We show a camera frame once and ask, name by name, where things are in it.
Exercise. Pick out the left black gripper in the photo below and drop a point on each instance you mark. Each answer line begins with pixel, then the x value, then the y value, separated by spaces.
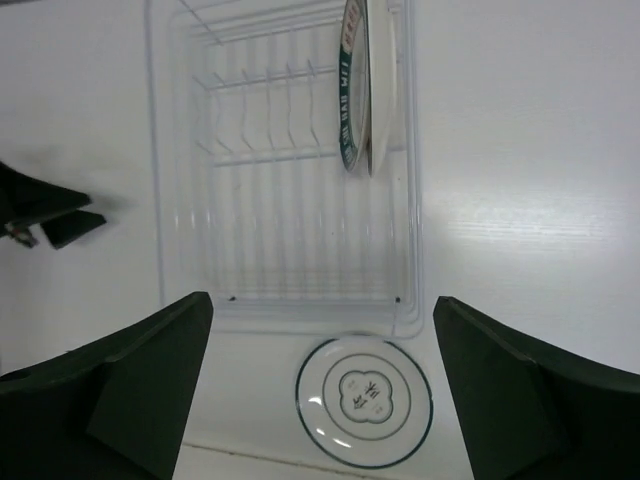
pixel 26 201

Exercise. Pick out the green rimmed white plate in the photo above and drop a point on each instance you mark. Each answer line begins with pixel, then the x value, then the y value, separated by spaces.
pixel 354 85

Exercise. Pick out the grey rimmed white plate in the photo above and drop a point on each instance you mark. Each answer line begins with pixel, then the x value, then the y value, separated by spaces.
pixel 364 401

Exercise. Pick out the orange sunburst plate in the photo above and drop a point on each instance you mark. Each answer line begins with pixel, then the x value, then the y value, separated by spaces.
pixel 383 79

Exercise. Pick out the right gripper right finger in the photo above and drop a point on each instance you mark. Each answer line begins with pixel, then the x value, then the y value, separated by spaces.
pixel 531 410

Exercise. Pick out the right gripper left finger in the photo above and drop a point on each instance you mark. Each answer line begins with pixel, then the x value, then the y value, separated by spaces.
pixel 115 408

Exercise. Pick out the clear wire dish rack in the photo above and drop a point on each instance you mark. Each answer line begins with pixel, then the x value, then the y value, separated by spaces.
pixel 252 202

